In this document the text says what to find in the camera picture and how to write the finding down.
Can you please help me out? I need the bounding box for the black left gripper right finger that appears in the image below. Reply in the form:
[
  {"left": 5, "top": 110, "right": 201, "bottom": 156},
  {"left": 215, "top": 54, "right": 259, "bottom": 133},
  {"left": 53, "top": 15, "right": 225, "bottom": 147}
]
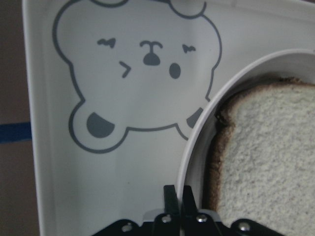
[{"left": 181, "top": 185, "right": 197, "bottom": 218}]

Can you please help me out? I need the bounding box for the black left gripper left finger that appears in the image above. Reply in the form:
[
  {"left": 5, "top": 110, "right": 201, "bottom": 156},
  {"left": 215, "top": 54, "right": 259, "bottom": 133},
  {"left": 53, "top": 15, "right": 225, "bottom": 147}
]
[{"left": 163, "top": 185, "right": 180, "bottom": 216}]

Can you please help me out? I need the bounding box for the white bread slice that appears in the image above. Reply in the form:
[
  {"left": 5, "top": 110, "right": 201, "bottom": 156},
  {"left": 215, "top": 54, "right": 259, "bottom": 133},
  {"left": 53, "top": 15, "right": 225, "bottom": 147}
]
[{"left": 208, "top": 82, "right": 315, "bottom": 236}]

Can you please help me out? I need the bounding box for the round cream plate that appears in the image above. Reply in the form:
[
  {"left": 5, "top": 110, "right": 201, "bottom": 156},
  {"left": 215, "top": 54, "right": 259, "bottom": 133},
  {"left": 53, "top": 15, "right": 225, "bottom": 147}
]
[{"left": 176, "top": 49, "right": 315, "bottom": 219}]

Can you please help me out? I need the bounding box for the cream bear serving tray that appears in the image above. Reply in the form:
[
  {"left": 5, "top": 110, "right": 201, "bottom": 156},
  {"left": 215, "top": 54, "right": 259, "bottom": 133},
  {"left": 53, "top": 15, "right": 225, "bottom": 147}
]
[{"left": 22, "top": 0, "right": 315, "bottom": 236}]

